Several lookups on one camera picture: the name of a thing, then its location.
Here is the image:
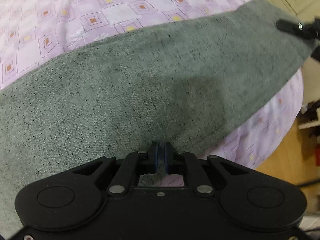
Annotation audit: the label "grey speckled pants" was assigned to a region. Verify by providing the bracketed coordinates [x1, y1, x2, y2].
[1, 0, 317, 237]

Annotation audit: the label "purple patterned bed sheet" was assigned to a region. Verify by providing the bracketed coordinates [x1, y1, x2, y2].
[0, 0, 304, 188]

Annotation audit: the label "wooden shelf with items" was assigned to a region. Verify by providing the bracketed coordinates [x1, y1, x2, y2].
[298, 100, 319, 167]

